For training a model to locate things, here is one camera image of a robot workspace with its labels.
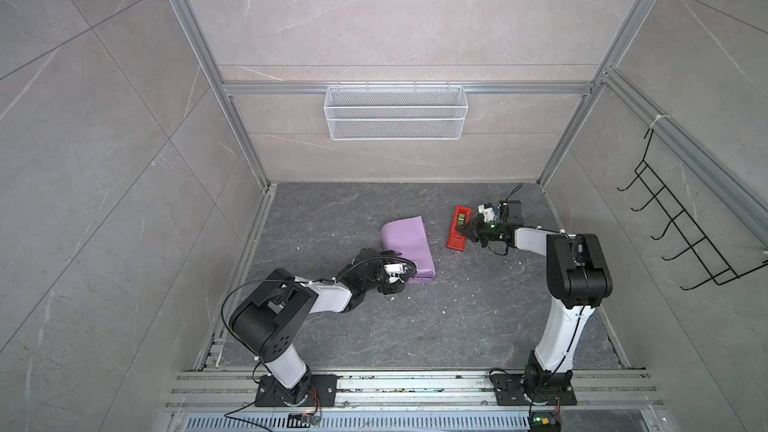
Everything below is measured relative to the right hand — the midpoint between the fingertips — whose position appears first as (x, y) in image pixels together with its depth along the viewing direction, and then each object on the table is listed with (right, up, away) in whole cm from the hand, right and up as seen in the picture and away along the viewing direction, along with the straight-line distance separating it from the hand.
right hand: (456, 225), depth 99 cm
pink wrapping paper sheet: (-16, -4, -2) cm, 17 cm away
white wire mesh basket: (-21, +38, +1) cm, 44 cm away
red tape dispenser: (+3, +3, +2) cm, 4 cm away
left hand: (-19, -9, -8) cm, 23 cm away
